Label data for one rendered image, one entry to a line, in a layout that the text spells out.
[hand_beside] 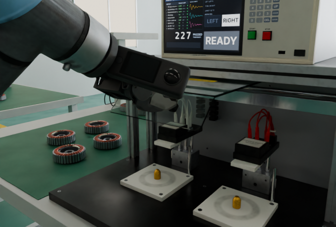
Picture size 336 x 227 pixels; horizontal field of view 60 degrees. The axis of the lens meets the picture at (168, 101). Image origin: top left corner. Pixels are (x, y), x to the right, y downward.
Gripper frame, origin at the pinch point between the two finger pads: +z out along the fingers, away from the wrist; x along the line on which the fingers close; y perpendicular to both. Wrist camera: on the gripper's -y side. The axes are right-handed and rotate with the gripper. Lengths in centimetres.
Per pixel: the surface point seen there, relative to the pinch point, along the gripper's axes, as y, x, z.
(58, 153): 55, 19, 20
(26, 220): 147, 73, 84
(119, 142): 50, 9, 41
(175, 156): 19.5, 8.3, 36.3
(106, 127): 69, 4, 50
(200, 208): -0.5, 18.9, 21.9
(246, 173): -4.2, 7.4, 35.8
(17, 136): 95, 20, 26
